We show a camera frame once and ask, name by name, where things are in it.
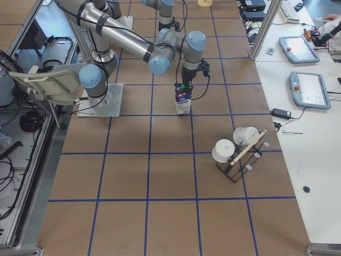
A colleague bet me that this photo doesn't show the scissors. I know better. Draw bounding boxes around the scissors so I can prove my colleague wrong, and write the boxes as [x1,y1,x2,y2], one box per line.
[273,121,292,132]

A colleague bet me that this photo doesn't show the allen key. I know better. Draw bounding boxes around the allen key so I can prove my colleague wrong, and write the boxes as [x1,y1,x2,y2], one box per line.
[281,130,303,135]

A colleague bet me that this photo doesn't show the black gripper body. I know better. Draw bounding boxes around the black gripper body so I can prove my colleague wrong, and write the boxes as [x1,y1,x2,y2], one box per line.
[181,60,210,87]

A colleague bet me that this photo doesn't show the white smiley cup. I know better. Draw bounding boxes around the white smiley cup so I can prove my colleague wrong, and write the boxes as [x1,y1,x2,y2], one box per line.
[233,126,259,146]

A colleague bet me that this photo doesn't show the person forearm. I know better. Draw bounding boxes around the person forearm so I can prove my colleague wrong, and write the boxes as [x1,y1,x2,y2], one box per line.
[319,14,340,62]

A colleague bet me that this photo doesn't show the white plastic chair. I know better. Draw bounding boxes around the white plastic chair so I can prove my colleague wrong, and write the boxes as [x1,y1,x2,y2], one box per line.
[9,63,85,106]

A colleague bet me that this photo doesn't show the white cup on rack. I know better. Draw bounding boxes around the white cup on rack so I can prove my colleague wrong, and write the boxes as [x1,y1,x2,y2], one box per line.
[212,139,235,163]

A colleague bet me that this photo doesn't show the lower teach pendant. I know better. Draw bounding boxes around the lower teach pendant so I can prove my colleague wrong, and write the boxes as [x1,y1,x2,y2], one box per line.
[289,71,331,110]

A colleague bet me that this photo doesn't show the blue white milk carton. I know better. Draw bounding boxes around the blue white milk carton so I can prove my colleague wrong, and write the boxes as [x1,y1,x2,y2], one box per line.
[174,83,192,115]

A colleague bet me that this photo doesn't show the upper teach pendant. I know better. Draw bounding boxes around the upper teach pendant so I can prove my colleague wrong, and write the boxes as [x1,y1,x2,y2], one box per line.
[279,36,320,63]

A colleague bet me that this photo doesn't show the black wire cup rack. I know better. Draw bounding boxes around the black wire cup rack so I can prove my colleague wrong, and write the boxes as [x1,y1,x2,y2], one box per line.
[215,130,270,183]

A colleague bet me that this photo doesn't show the wooden mug stand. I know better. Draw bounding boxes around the wooden mug stand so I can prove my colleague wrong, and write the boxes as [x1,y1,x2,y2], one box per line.
[197,0,213,7]

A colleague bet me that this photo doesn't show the aluminium frame post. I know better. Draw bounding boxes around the aluminium frame post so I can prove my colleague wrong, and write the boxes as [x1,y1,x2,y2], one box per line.
[249,0,282,61]

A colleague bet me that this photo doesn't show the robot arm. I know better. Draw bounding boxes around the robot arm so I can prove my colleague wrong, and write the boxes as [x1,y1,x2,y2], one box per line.
[57,1,210,99]
[140,0,180,31]

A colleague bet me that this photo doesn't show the teach pendant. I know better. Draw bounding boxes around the teach pendant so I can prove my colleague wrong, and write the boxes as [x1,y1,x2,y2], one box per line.
[289,71,331,110]
[279,36,320,63]

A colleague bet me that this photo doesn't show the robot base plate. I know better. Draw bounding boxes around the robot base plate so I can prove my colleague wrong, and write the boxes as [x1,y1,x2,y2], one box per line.
[76,83,124,118]

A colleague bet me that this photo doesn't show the black power adapter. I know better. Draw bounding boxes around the black power adapter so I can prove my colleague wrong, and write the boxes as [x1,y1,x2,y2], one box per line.
[270,108,291,120]

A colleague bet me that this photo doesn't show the white keyboard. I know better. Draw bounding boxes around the white keyboard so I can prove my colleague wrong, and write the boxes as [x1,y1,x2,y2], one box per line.
[279,1,300,23]

